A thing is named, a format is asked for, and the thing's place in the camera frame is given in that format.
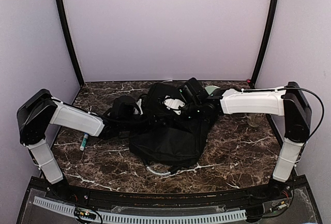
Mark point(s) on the black student bag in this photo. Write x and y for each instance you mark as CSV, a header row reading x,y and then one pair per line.
x,y
174,142

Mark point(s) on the green white marker pen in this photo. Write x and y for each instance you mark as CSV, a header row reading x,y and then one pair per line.
x,y
84,142

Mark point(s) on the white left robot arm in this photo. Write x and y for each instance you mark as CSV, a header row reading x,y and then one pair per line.
x,y
43,110

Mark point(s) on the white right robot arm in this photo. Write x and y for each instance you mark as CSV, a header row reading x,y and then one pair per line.
x,y
287,101

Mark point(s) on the pale green ceramic bowl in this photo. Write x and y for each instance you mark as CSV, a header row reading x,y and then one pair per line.
x,y
213,90

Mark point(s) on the beige ceramic mug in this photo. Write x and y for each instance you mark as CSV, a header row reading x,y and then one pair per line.
x,y
254,119

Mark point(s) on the small circuit board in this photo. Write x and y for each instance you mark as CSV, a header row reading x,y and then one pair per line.
x,y
84,214

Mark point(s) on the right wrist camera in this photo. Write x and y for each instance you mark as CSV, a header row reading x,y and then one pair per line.
x,y
170,104

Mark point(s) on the white slotted cable duct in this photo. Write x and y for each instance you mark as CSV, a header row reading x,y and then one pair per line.
x,y
122,214

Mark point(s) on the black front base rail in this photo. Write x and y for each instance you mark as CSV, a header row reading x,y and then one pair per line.
x,y
246,198

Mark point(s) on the left black corner post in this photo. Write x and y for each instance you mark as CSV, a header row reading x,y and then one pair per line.
x,y
68,40

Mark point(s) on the black corner post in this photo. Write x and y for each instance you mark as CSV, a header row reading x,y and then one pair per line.
x,y
264,42
68,40

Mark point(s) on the right black corner post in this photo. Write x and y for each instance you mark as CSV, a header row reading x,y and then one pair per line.
x,y
264,42

